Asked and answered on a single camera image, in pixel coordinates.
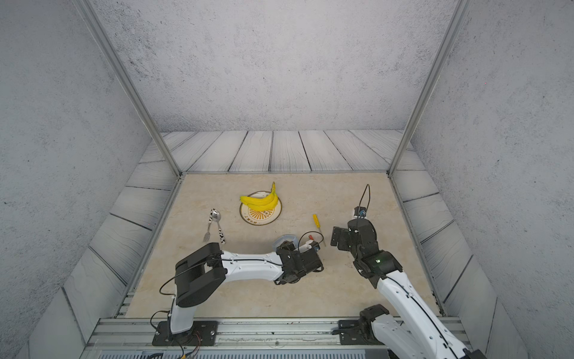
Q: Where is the yellow handled screwdriver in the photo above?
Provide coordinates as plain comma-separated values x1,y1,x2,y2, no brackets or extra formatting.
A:
312,214,324,243

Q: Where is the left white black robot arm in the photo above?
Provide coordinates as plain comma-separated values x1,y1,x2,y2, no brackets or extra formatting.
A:
167,235,324,335

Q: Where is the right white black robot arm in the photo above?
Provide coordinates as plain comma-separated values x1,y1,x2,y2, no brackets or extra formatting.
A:
330,217,485,358

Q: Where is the yellow banana bunch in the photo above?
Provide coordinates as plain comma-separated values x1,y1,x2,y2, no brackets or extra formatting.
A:
240,182,279,212

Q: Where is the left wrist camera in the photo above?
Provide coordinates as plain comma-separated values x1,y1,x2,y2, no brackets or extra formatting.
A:
298,240,320,253

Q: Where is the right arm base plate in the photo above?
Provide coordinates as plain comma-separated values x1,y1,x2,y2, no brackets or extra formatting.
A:
331,304,390,346

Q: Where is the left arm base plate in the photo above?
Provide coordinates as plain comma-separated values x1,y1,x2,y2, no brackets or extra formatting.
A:
152,321,218,347

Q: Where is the aluminium mounting rail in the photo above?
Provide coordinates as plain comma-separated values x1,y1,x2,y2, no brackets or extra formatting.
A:
85,317,388,358

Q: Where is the right aluminium frame post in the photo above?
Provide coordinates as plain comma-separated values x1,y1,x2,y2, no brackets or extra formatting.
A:
387,0,472,179

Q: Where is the aluminium frame post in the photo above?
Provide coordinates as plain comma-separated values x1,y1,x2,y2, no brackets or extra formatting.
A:
73,0,183,179
387,0,472,179

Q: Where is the left aluminium frame post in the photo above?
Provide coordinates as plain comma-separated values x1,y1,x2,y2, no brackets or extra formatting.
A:
73,0,183,179

